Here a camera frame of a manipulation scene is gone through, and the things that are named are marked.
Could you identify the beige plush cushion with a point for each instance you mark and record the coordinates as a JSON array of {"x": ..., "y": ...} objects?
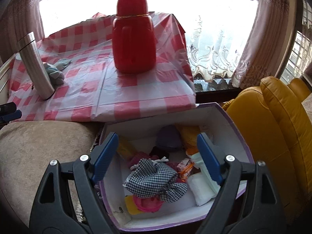
[{"x": 27, "y": 147}]

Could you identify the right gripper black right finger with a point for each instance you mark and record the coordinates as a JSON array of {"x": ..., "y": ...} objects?
[{"x": 247, "y": 201}]

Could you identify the magenta knitted sock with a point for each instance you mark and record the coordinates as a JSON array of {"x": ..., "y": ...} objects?
[{"x": 137, "y": 157}]

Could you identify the pink floral round pouch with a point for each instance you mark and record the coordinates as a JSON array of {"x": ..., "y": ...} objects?
[{"x": 147, "y": 205}]

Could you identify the red white checkered tablecloth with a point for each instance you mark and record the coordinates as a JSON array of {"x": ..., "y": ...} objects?
[{"x": 93, "y": 89}]

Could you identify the pink curtain right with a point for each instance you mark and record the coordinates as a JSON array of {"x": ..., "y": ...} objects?
[{"x": 260, "y": 57}]

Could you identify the red plastic thermos jug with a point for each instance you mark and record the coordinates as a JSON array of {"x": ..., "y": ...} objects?
[{"x": 133, "y": 39}]

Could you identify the stainless steel thermos flask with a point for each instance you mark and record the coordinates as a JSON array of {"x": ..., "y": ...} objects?
[{"x": 30, "y": 56}]

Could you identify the yellow sponge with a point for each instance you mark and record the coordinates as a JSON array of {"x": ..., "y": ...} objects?
[
  {"x": 125, "y": 149},
  {"x": 131, "y": 206}
]

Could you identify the purple knitted item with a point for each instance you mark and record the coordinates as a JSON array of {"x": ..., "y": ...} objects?
[{"x": 169, "y": 139}]

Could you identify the orange mesh pouch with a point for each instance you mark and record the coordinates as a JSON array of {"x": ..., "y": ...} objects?
[{"x": 189, "y": 137}]

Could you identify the grey blue glove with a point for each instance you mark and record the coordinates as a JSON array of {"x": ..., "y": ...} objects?
[{"x": 61, "y": 64}]

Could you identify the white purple storage box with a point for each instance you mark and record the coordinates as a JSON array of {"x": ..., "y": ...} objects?
[{"x": 141, "y": 133}]

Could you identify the pink curtain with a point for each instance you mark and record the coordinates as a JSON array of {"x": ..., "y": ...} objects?
[
  {"x": 260, "y": 57},
  {"x": 19, "y": 18}
]

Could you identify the black white checkered pouch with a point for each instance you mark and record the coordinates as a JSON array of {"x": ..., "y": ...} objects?
[{"x": 154, "y": 178}]

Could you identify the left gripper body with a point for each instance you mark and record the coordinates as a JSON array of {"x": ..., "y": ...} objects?
[{"x": 8, "y": 113}]

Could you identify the yellow leather armchair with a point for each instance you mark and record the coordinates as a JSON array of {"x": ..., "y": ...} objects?
[{"x": 274, "y": 118}]

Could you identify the light blue fluffy towel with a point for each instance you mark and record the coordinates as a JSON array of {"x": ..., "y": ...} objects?
[{"x": 56, "y": 77}]

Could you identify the white lace curtain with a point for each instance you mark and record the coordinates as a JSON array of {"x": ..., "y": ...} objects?
[{"x": 215, "y": 49}]

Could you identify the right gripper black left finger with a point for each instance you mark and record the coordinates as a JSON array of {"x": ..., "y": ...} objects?
[{"x": 53, "y": 210}]

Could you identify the pink floral fabric pouch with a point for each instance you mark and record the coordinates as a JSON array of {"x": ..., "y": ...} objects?
[{"x": 184, "y": 169}]

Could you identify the pink curtain left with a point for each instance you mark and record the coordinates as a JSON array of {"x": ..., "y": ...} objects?
[{"x": 19, "y": 18}]

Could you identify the black fabric item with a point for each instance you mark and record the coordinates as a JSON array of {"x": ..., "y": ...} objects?
[{"x": 159, "y": 153}]

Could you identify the white tissue packet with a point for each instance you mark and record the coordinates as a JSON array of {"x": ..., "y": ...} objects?
[{"x": 199, "y": 163}]

